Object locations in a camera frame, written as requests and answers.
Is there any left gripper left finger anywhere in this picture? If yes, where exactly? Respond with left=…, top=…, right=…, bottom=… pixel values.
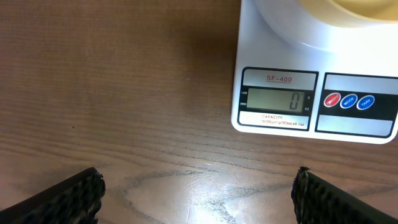
left=1, top=167, right=106, bottom=224

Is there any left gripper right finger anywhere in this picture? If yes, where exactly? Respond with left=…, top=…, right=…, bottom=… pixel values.
left=291, top=167, right=397, bottom=224

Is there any white digital kitchen scale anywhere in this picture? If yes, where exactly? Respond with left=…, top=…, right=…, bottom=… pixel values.
left=231, top=0, right=397, bottom=144

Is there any pale yellow bowl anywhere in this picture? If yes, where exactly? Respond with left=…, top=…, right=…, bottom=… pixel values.
left=298, top=0, right=397, bottom=27

